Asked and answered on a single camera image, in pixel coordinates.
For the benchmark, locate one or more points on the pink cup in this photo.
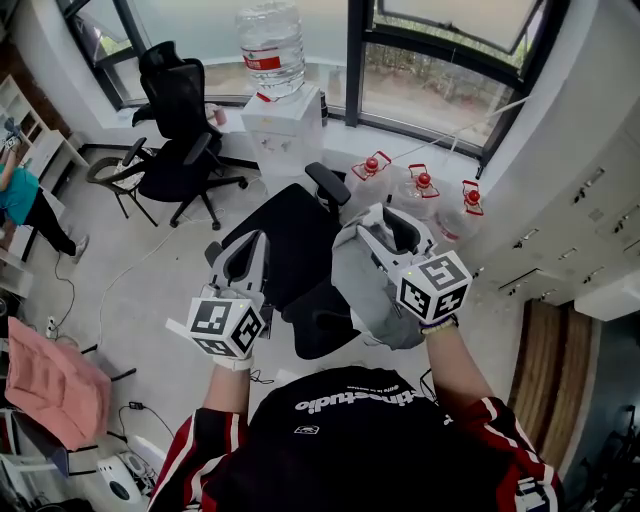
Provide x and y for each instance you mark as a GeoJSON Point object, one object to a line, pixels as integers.
{"type": "Point", "coordinates": [219, 115]}

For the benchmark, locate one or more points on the black window frame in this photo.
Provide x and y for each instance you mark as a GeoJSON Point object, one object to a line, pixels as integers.
{"type": "Point", "coordinates": [357, 60]}

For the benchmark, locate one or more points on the grey clothes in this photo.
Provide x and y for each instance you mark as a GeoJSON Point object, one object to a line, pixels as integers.
{"type": "Point", "coordinates": [365, 295]}

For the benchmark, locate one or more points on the pink quilted cushion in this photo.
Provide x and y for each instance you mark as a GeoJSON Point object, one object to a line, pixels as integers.
{"type": "Point", "coordinates": [55, 380]}

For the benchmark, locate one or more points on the white power strip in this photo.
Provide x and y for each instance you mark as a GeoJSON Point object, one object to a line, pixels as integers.
{"type": "Point", "coordinates": [50, 326]}

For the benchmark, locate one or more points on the person's black red-striped shirt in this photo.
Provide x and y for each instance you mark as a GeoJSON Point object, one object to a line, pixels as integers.
{"type": "Point", "coordinates": [350, 445]}

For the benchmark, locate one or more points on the large clear water bottle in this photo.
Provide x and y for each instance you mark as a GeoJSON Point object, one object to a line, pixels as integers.
{"type": "Point", "coordinates": [272, 50]}

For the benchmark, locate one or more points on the white bookshelf desk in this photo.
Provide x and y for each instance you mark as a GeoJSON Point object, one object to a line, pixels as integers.
{"type": "Point", "coordinates": [45, 150]}

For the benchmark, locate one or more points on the white water dispenser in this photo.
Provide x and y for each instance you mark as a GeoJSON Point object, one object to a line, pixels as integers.
{"type": "Point", "coordinates": [282, 140]}

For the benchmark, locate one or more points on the black metal stand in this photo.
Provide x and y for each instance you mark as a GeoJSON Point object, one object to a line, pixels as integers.
{"type": "Point", "coordinates": [122, 374]}

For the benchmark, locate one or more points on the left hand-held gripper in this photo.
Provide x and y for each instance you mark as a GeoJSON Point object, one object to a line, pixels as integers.
{"type": "Point", "coordinates": [220, 322]}

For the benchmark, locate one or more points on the black armrest office chair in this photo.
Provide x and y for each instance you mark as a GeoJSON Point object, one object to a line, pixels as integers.
{"type": "Point", "coordinates": [295, 240]}

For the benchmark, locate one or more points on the white round appliance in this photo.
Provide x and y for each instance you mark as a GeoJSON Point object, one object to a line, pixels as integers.
{"type": "Point", "coordinates": [117, 480]}

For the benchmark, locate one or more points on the person's left forearm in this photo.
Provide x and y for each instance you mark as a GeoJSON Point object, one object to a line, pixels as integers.
{"type": "Point", "coordinates": [227, 392]}

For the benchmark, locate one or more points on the grey metal lockers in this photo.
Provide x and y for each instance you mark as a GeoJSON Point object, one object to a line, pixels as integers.
{"type": "Point", "coordinates": [565, 220]}

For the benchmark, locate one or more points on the black headrest office chair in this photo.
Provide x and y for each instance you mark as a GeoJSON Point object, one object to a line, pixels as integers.
{"type": "Point", "coordinates": [180, 150]}

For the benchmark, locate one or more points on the black power adapter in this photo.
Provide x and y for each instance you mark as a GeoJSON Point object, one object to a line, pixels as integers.
{"type": "Point", "coordinates": [136, 405]}

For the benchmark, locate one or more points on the white window pole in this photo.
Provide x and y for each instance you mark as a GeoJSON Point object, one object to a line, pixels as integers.
{"type": "Point", "coordinates": [460, 131]}

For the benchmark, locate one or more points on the slim black bottle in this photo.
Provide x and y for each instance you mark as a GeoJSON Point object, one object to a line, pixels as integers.
{"type": "Point", "coordinates": [323, 107]}

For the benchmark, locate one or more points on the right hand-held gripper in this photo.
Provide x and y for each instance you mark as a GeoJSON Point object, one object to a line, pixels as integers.
{"type": "Point", "coordinates": [437, 287]}

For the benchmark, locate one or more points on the wooden panel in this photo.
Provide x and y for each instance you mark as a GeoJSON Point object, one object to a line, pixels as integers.
{"type": "Point", "coordinates": [550, 380]}

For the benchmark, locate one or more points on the small dark chair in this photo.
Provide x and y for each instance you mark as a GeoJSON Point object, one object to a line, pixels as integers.
{"type": "Point", "coordinates": [117, 175]}

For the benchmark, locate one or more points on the person's right forearm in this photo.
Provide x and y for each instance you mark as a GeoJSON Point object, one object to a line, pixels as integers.
{"type": "Point", "coordinates": [455, 365]}

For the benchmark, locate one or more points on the empty red-capped water bottle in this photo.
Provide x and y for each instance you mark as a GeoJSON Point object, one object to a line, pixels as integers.
{"type": "Point", "coordinates": [365, 187]}
{"type": "Point", "coordinates": [462, 215]}
{"type": "Point", "coordinates": [417, 192]}

